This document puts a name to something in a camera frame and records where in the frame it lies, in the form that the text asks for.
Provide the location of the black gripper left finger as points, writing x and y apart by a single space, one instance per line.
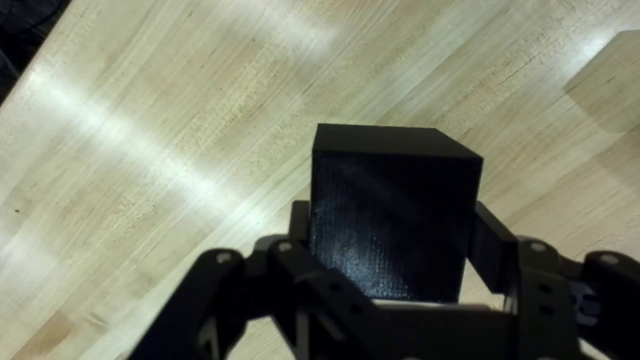
266 313

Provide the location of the black cube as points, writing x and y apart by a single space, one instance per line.
392 206

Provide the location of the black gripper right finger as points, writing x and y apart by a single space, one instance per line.
573 306

